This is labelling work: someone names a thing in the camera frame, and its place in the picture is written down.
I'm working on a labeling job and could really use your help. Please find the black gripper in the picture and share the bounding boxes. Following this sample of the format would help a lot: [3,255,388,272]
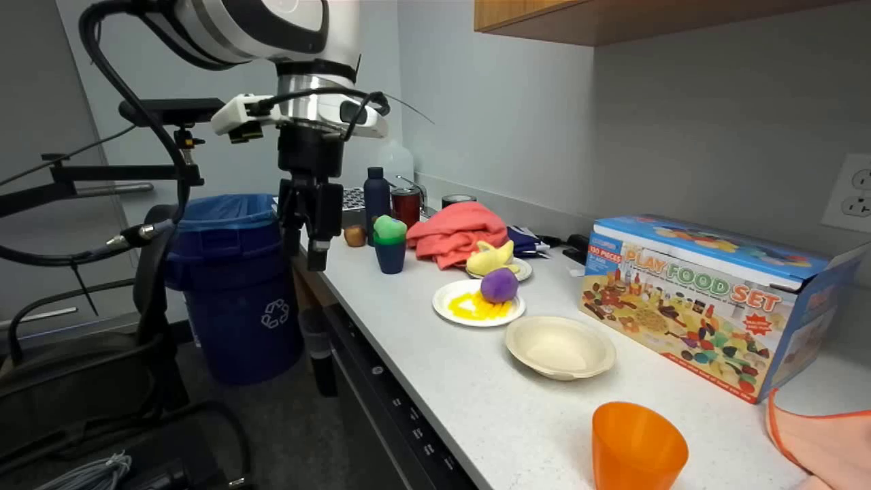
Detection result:
[279,124,344,272]

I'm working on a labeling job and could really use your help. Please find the green toy pear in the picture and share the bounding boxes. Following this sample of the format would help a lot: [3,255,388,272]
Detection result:
[371,214,409,244]

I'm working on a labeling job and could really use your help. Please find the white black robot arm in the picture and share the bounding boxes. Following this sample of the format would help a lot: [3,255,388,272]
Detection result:
[126,0,390,272]

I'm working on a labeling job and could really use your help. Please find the dark blue cup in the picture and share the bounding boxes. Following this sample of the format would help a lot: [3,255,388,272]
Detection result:
[375,241,407,275]

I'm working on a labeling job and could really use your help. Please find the dark red cup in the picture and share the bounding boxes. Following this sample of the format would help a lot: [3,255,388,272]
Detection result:
[393,191,423,226]

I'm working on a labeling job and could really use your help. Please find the orange plastic cup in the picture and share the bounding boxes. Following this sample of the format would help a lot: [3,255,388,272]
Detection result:
[590,399,690,490]

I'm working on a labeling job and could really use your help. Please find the small brown toy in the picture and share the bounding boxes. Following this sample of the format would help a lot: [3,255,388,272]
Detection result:
[344,226,367,247]

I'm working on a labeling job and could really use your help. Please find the dark blue bottle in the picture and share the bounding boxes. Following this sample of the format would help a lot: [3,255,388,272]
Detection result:
[365,165,390,223]

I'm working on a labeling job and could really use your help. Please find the blue recycling bin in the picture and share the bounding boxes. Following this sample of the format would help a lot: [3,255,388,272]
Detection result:
[166,193,302,387]

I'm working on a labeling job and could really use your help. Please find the red cloth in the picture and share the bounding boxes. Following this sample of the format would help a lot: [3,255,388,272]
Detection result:
[407,202,510,268]

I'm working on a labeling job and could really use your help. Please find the white plate with fries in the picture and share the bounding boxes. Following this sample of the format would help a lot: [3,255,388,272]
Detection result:
[433,279,525,328]

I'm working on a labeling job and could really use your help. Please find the yellow toy banana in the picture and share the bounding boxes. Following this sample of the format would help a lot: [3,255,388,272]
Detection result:
[467,240,516,276]

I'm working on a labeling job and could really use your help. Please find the yellow toy fries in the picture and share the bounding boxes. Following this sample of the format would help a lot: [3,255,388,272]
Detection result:
[446,291,516,320]

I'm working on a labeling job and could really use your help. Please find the purple toy ball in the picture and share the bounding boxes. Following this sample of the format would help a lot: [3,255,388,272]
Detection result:
[479,268,518,302]

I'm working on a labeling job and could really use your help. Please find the small white plate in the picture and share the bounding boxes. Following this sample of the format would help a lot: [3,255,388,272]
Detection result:
[510,259,533,282]

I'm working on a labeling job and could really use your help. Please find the beige bowl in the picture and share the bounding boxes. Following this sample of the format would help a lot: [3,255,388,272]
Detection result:
[505,316,616,380]

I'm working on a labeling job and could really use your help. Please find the wooden upper cabinet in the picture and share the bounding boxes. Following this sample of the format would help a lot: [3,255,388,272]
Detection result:
[475,0,850,45]

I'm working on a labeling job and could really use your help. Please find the play food set box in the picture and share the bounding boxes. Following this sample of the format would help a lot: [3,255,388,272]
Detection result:
[580,214,867,402]

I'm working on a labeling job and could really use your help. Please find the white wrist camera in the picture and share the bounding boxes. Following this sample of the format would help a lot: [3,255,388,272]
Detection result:
[209,86,390,142]

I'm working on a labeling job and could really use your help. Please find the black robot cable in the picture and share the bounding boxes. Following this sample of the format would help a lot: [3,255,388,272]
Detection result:
[0,0,198,268]

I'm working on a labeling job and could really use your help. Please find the black camera on stand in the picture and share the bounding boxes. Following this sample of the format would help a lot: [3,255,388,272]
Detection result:
[118,97,224,124]

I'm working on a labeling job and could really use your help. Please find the white wall outlet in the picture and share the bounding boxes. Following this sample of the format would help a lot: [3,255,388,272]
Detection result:
[822,151,871,230]

